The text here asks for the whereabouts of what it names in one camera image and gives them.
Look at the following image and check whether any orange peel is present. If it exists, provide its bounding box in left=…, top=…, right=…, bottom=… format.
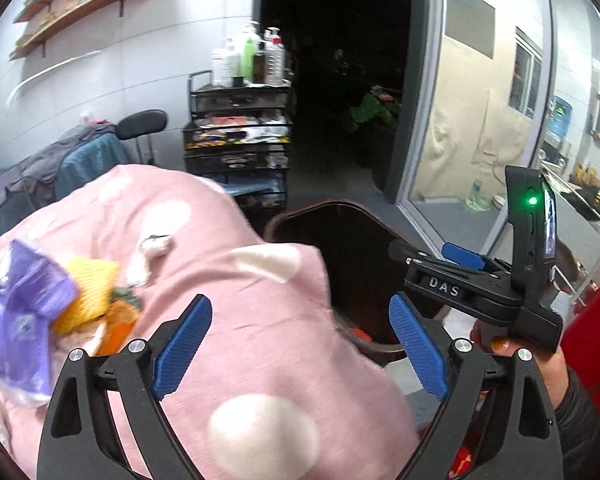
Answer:
left=96, top=300, right=140, bottom=356

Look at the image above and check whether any white floor lamp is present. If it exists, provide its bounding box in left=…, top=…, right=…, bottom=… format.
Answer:
left=5, top=49, right=103, bottom=109

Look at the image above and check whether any black drawer cart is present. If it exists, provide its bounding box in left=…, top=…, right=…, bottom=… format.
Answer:
left=182, top=70, right=292, bottom=210

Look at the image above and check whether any purple plastic bag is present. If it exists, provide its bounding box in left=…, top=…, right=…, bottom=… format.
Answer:
left=0, top=240, right=79, bottom=408

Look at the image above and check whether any lower wooden wall shelf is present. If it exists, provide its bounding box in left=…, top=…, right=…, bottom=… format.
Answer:
left=9, top=0, right=125, bottom=61

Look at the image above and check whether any dark brown bottle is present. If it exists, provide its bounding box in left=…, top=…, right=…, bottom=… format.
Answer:
left=252, top=41, right=266, bottom=84

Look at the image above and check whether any pink polka dot bedspread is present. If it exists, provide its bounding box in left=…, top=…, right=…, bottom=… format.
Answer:
left=0, top=162, right=422, bottom=480

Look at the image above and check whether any potted plant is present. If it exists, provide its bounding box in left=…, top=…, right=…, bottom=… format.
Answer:
left=350, top=86, right=401, bottom=129

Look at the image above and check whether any white pump bottle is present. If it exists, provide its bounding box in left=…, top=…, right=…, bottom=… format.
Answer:
left=212, top=39, right=235, bottom=88

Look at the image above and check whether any person's right hand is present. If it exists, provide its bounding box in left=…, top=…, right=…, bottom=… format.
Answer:
left=470, top=320, right=571, bottom=411

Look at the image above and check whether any black sleeved right forearm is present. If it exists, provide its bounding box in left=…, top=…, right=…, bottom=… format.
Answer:
left=555, top=368, right=600, bottom=480

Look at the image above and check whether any crumpled silver wrapper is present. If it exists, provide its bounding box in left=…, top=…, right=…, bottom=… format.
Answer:
left=125, top=235, right=172, bottom=287

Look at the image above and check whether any yellow foam net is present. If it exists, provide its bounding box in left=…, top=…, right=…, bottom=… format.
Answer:
left=52, top=257, right=121, bottom=336

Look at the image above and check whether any clear bottle red cap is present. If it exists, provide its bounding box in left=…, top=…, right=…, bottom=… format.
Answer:
left=265, top=35, right=285, bottom=86

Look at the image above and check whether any massage bed with grey cover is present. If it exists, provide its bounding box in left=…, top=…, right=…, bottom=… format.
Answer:
left=0, top=122, right=131, bottom=237

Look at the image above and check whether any green lotion bottle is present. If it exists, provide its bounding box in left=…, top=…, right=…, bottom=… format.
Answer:
left=242, top=38, right=258, bottom=82

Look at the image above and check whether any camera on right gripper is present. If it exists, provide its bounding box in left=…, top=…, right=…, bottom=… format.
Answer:
left=505, top=166, right=557, bottom=304

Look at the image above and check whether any black trash bin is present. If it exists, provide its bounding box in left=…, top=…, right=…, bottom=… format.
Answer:
left=264, top=200, right=426, bottom=366

